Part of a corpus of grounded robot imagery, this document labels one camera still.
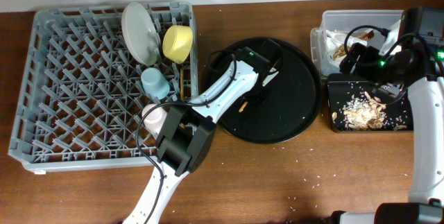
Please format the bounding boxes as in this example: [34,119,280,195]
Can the white paper napkins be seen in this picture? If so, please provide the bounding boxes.
[325,30,346,68]

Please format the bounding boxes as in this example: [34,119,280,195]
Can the yellow bowl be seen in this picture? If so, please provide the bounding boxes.
[162,25,194,64]

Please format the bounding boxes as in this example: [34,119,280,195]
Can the clear plastic waste bin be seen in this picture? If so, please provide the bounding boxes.
[310,10,402,78]

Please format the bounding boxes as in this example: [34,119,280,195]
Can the grey plastic dishwasher rack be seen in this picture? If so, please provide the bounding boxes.
[8,1,202,175]

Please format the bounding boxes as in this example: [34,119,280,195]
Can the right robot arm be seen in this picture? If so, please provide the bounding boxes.
[326,7,443,223]

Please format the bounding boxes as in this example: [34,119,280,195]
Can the black rectangular tray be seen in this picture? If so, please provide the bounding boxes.
[327,74,413,132]

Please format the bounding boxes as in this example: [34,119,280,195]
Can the grey round plate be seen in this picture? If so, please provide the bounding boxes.
[121,2,159,66]

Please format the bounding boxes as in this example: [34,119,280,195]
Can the round black serving tray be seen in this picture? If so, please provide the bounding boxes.
[203,37,322,144]

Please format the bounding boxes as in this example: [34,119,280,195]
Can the brown food scraps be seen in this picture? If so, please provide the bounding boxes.
[330,91,413,132]

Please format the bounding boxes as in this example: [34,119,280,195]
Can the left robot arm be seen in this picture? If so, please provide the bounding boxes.
[125,39,283,223]

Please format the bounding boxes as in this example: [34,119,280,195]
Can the pink plastic cup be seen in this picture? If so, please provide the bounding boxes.
[144,107,167,138]

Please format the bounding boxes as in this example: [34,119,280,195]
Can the blue plastic cup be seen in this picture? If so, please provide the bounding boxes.
[141,67,170,100]

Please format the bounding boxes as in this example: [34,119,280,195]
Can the wooden chopstick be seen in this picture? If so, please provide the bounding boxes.
[180,67,185,129]
[238,64,279,112]

